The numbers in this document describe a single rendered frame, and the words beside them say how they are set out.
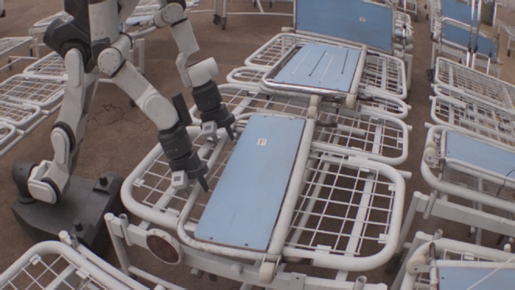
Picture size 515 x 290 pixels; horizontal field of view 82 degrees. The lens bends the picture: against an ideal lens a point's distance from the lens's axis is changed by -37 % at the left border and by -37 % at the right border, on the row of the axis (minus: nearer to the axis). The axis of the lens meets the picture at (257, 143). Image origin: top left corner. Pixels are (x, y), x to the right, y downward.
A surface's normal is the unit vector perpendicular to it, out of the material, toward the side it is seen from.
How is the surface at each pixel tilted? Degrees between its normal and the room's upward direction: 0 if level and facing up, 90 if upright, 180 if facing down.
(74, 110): 90
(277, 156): 1
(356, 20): 91
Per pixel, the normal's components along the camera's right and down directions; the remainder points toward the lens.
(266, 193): 0.00, -0.86
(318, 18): -0.33, 0.48
